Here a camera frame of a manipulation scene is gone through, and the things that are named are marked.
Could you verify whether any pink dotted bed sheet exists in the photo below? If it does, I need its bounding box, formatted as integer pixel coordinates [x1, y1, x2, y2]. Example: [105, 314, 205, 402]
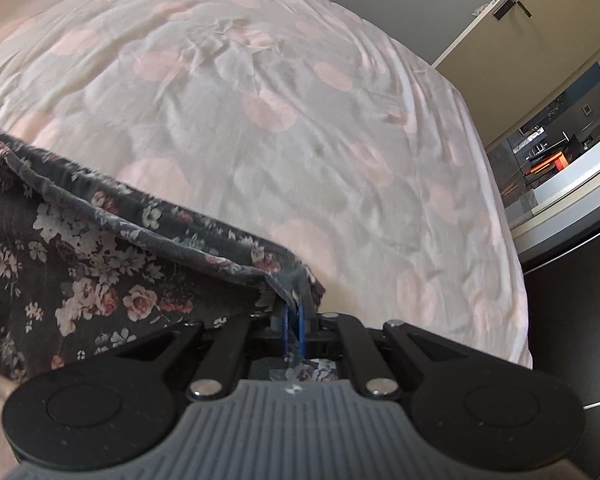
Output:
[0, 0, 535, 480]

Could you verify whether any dark floral garment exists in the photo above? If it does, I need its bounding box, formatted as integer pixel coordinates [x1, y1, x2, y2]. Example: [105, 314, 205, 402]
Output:
[0, 119, 338, 383]

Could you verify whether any orange stool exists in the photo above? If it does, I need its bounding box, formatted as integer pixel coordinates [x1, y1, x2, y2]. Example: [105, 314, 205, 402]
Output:
[522, 152, 570, 179]

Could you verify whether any black door handle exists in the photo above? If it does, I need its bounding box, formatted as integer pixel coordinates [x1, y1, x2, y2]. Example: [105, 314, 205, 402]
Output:
[493, 0, 533, 21]

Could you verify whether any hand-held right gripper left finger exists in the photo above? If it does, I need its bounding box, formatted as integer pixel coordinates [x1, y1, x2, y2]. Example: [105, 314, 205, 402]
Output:
[111, 306, 293, 401]

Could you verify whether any beige door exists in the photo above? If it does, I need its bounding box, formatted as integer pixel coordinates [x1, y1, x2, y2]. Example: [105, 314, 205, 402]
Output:
[432, 0, 600, 151]

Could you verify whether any white counter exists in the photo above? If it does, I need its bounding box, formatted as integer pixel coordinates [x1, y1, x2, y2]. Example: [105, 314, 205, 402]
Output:
[510, 127, 600, 261]

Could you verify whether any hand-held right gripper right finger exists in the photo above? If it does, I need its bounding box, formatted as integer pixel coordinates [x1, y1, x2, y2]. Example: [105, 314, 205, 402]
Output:
[296, 306, 481, 400]

